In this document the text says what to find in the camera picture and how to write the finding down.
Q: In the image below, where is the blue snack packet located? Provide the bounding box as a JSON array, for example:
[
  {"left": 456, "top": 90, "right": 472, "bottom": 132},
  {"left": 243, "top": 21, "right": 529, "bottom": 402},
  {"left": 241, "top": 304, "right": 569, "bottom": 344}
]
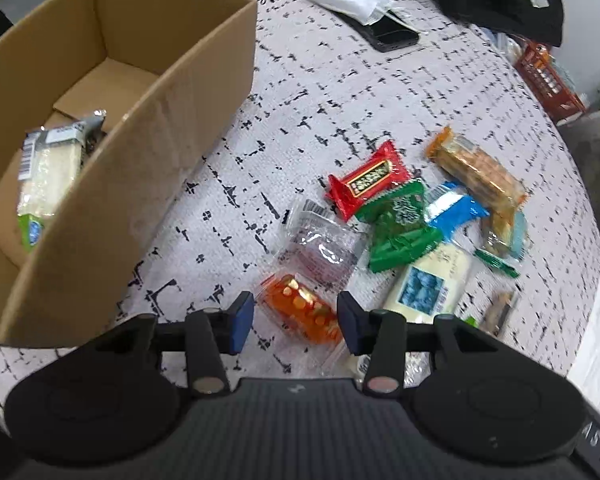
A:
[{"left": 422, "top": 180, "right": 491, "bottom": 241}]

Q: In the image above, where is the orange snack packet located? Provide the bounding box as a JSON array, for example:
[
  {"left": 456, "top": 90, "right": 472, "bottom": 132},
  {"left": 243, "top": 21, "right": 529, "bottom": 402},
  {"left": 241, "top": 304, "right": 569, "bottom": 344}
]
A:
[{"left": 252, "top": 272, "right": 346, "bottom": 346}]

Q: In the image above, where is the white blue-picture snack packet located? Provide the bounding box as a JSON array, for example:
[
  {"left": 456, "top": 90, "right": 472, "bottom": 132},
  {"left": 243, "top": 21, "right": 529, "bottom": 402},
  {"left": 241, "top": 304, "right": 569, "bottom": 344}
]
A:
[{"left": 347, "top": 242, "right": 473, "bottom": 376}]

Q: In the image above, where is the brown cardboard box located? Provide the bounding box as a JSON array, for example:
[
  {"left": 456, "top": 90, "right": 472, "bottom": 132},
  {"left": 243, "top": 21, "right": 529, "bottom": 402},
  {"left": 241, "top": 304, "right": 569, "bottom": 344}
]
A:
[{"left": 0, "top": 0, "right": 259, "bottom": 350}]

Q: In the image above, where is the black smartphone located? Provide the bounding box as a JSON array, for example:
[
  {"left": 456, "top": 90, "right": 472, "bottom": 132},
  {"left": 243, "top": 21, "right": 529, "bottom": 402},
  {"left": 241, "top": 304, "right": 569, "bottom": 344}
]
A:
[{"left": 340, "top": 7, "right": 421, "bottom": 53}]

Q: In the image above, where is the green white packet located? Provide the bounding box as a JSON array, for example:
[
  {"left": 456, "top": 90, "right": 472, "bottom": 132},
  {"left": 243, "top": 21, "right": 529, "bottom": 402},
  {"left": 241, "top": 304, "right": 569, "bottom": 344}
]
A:
[{"left": 474, "top": 247, "right": 521, "bottom": 278}]

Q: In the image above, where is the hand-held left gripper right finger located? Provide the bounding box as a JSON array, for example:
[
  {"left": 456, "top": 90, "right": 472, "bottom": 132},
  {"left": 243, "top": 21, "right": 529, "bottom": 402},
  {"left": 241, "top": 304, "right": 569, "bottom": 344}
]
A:
[{"left": 336, "top": 291, "right": 511, "bottom": 395}]

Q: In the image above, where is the orange cracker packet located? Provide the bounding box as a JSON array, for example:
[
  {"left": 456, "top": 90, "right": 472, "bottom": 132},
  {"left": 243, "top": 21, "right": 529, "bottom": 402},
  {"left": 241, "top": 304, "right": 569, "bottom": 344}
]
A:
[{"left": 425, "top": 126, "right": 528, "bottom": 208}]

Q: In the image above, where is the red candy packet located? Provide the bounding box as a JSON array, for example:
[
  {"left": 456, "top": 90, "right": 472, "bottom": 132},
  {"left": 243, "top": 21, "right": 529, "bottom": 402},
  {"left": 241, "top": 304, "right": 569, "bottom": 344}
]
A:
[{"left": 326, "top": 140, "right": 413, "bottom": 222}]

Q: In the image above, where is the clear snack packet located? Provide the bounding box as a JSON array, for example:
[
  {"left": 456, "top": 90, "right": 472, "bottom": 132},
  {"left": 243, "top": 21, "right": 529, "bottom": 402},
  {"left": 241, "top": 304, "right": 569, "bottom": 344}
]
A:
[{"left": 277, "top": 199, "right": 368, "bottom": 293}]

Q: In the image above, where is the white green-ended rice cracker packet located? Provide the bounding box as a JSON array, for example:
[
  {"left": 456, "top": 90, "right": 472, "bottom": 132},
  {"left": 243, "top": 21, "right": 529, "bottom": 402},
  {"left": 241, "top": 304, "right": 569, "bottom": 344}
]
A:
[{"left": 17, "top": 110, "right": 106, "bottom": 253}]

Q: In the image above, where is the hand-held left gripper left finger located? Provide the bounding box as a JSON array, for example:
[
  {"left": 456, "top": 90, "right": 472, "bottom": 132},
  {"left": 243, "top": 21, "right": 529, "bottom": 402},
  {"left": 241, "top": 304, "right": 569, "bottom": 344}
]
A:
[{"left": 82, "top": 291, "right": 256, "bottom": 395}]

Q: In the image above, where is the orange plastic basket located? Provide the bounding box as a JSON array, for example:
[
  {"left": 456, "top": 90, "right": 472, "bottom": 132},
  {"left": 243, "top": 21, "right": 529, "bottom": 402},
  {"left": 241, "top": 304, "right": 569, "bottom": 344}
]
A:
[{"left": 515, "top": 42, "right": 588, "bottom": 121}]

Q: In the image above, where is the teal label cookie packet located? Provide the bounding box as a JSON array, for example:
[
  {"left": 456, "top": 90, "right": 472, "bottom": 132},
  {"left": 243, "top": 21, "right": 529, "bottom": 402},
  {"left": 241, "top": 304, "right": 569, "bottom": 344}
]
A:
[{"left": 482, "top": 207, "right": 528, "bottom": 261}]

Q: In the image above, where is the brown stick snack packet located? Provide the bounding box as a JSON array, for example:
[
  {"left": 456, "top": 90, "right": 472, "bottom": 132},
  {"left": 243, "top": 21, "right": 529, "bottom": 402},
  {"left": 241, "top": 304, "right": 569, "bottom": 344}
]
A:
[{"left": 480, "top": 290, "right": 518, "bottom": 338}]

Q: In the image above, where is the green plum candy packet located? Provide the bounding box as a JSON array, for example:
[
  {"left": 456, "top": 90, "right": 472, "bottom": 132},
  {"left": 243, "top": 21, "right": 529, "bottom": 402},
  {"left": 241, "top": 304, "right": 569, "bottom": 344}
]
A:
[{"left": 355, "top": 180, "right": 428, "bottom": 241}]

